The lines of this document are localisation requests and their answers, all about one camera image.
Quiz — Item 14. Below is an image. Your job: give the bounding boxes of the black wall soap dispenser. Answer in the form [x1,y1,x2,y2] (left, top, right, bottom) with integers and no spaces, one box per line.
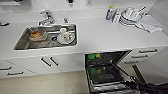
[66,0,74,4]

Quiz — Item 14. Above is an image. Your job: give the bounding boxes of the yellow plastic bowl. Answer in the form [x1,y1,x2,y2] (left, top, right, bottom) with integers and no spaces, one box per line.
[95,53,102,60]

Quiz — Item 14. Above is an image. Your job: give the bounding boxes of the small chrome sink knob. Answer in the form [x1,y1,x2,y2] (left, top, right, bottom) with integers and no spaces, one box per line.
[63,17,69,24]

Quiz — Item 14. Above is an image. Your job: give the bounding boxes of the orange bowl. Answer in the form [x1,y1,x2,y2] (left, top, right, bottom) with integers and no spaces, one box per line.
[28,29,48,42]

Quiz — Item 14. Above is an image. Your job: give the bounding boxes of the white drawer unit narrow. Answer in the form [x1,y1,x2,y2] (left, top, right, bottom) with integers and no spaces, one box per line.
[119,45,168,68]

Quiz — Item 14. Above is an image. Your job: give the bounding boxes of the stainless steel sink basin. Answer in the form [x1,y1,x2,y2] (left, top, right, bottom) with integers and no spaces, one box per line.
[13,23,78,51]

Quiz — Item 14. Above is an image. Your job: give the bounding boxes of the blue dish soap bottle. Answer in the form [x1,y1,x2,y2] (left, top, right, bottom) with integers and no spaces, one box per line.
[105,5,114,20]

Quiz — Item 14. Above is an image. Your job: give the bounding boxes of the stack of white plates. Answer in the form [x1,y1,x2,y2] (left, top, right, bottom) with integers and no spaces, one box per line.
[119,6,148,28]

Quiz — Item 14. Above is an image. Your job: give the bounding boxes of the white two-door base cabinet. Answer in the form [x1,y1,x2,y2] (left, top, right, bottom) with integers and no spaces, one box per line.
[4,53,86,76]

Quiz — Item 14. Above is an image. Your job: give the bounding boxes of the chrome sink faucet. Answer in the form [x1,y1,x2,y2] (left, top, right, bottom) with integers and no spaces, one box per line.
[37,9,55,27]

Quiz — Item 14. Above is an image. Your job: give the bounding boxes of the small white bottle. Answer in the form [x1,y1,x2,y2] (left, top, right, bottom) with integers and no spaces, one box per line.
[112,8,120,24]

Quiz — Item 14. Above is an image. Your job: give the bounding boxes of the white drawer unit wide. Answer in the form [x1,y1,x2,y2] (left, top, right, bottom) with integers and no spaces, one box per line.
[0,59,26,81]

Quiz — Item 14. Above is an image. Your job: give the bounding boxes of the stainless steel dishwasher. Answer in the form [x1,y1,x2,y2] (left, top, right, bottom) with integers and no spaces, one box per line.
[83,49,148,94]

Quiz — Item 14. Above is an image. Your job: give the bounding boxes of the white cup and dishes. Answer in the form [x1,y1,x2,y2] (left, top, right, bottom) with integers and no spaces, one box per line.
[56,27,76,46]

